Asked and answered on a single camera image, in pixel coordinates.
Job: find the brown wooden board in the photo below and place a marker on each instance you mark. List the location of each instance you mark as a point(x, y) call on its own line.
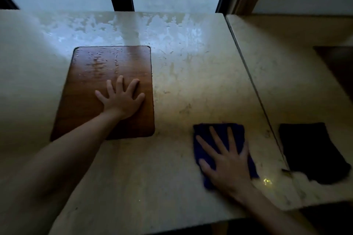
point(91, 83)

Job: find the blue cleaning cloth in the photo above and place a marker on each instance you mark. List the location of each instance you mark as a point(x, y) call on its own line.
point(237, 134)

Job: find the person's right thumb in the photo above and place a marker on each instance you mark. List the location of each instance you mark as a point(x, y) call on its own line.
point(205, 166)

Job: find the person's right little finger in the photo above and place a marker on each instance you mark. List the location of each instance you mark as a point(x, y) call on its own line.
point(245, 150)

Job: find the person's left hand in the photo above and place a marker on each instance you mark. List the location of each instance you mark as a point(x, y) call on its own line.
point(121, 104)

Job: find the black cloth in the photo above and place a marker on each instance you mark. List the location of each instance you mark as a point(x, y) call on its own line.
point(311, 152)

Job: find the person's left forearm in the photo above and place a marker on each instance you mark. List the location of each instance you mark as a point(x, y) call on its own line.
point(60, 168)

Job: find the person's left middle finger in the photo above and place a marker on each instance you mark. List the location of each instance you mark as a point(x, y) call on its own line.
point(120, 84)

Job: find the person's right hand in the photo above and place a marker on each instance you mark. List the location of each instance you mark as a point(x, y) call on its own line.
point(230, 170)

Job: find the person's right forearm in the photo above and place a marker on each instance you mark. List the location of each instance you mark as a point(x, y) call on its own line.
point(273, 212)

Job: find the person's left thumb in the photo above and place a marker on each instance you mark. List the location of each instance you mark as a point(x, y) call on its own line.
point(138, 101)

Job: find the person's right middle finger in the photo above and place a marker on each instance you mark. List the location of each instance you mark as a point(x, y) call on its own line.
point(218, 139)

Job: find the person's left little finger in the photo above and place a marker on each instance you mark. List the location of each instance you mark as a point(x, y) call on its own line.
point(100, 97)

